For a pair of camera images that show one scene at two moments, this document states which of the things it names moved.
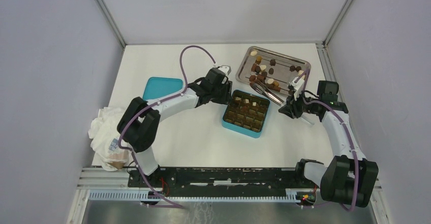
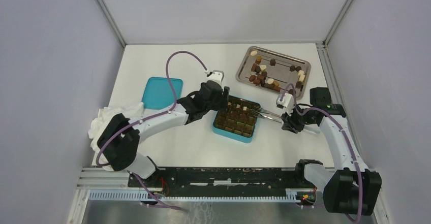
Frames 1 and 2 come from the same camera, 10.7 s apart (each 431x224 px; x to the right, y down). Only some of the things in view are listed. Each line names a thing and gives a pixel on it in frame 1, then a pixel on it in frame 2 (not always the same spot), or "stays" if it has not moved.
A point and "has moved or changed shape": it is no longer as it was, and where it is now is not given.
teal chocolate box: [245, 114] has moved or changed shape
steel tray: [275, 69] stays
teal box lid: [157, 86] stays
